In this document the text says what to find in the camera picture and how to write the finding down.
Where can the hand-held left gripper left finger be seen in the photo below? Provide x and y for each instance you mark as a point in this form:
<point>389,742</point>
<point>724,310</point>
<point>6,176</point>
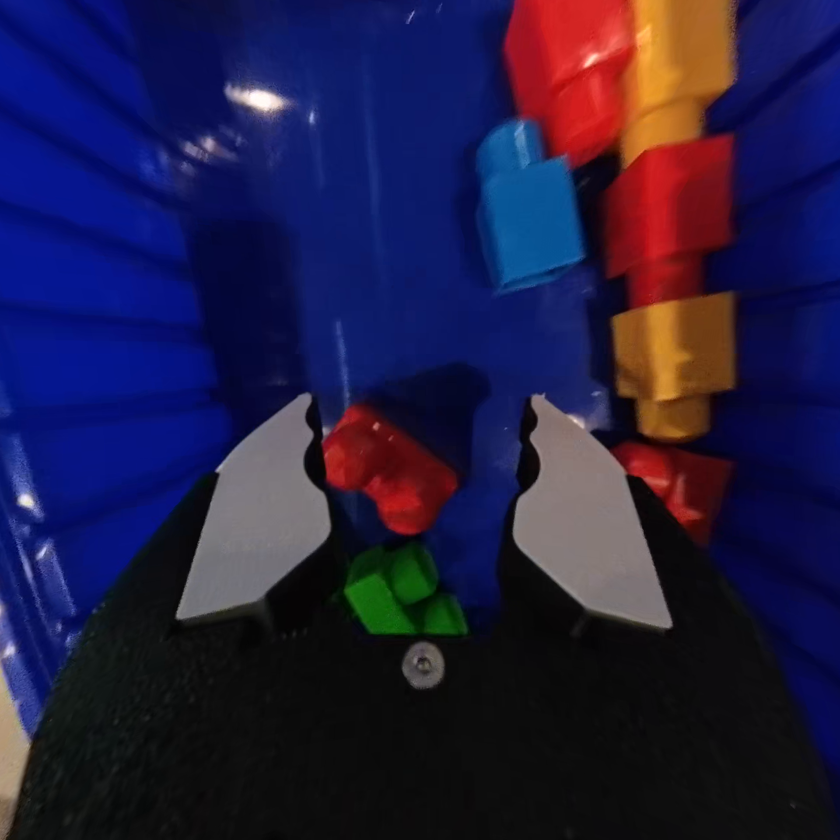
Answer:
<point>256,525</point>

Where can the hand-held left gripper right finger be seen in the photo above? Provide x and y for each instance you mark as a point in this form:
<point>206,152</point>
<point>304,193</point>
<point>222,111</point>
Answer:
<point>584,531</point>

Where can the red two-stud block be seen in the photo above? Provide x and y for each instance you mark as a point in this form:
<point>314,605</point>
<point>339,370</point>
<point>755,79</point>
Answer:
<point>394,472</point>

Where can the blue plastic bin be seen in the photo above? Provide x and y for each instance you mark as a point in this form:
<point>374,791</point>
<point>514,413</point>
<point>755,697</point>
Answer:
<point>394,197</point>

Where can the red single-stud block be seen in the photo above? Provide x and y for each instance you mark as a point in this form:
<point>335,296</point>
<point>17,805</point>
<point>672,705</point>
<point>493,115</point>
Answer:
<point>669,203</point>
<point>564,65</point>
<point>689,485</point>

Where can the green two-stud block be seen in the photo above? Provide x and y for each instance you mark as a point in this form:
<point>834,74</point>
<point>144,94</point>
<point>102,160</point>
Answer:
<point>394,590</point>

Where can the yellow single-stud block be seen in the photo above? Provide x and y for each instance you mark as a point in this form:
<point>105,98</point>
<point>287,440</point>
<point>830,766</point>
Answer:
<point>676,59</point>
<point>676,354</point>

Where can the blue single-stud block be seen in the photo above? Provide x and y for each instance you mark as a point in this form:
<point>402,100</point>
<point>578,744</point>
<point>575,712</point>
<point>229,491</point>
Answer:
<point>531,216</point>

